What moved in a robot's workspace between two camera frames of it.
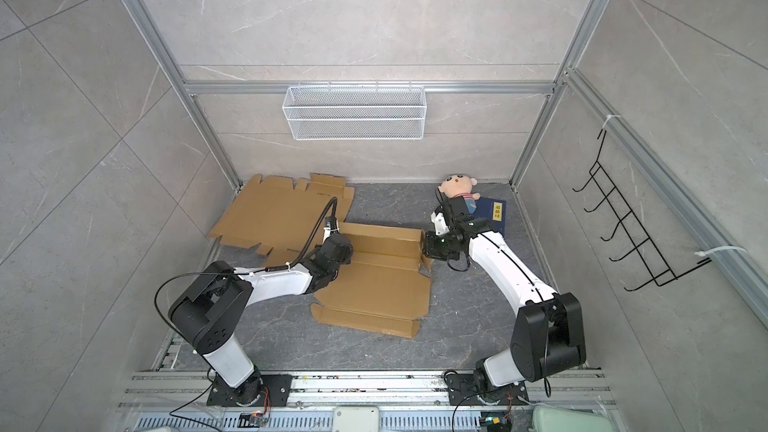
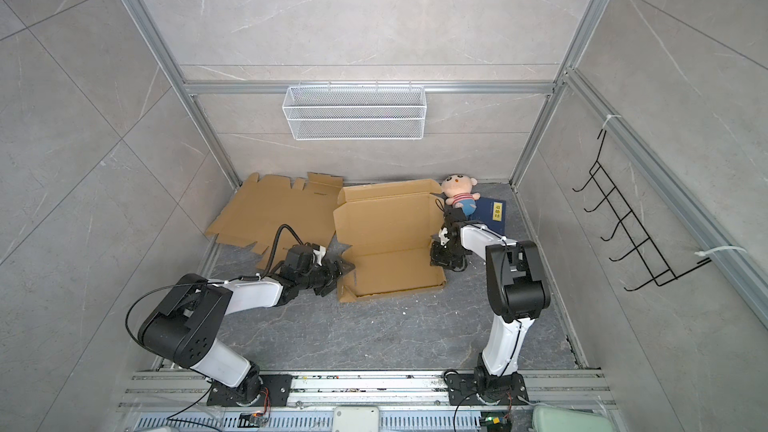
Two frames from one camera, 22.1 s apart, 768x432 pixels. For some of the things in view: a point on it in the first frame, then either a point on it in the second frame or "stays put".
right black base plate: x=461 y=391 stays put
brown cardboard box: x=383 y=289 -> x=390 y=229
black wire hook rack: x=628 y=222 stays put
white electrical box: x=356 y=419 stays put
